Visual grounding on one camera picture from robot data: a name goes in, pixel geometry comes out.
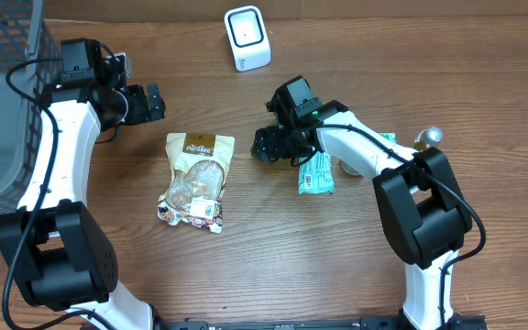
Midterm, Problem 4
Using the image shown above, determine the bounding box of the teal wet wipes pack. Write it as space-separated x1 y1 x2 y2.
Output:
298 153 335 194

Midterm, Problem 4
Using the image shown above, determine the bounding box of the green lid jar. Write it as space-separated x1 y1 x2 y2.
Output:
340 160 360 177

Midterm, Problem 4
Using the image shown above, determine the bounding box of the small teal tissue pack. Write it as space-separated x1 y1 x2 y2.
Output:
380 132 397 143

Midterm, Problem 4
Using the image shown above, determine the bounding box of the Pantree snack bag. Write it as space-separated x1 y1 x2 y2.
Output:
157 133 236 234

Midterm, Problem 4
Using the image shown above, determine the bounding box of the yellow liquid bottle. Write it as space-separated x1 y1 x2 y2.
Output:
412 126 444 151

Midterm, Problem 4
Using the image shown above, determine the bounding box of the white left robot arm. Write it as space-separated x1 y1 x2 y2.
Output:
0 38 166 329

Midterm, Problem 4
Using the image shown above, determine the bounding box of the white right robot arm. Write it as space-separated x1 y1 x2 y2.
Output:
251 76 480 329

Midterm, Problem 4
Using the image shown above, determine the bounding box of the white barcode scanner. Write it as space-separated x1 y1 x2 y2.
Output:
224 5 271 72

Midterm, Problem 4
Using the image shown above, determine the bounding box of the grey plastic mesh basket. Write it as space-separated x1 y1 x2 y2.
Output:
0 0 61 214

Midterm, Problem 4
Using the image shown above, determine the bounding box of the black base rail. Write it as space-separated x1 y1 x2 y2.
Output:
155 313 488 330

